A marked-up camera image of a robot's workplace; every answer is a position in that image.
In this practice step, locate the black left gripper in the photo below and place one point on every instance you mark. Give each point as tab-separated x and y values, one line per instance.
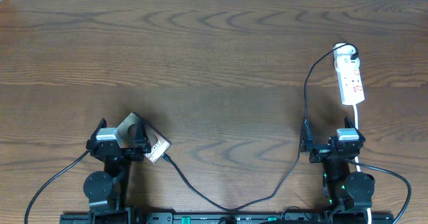
140	146

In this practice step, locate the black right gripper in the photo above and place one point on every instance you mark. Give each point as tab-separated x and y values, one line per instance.
319	152

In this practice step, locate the bronze Galaxy smartphone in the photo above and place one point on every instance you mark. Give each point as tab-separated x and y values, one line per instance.
159	143

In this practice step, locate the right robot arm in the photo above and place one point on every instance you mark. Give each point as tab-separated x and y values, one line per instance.
350	193

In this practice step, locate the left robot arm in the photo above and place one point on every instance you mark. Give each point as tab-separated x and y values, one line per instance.
106	190

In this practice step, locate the white USB charger plug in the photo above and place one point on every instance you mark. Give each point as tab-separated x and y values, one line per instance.
346	49

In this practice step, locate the white power strip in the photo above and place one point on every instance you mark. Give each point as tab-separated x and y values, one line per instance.
349	80

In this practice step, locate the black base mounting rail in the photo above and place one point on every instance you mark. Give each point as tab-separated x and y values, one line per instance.
187	218

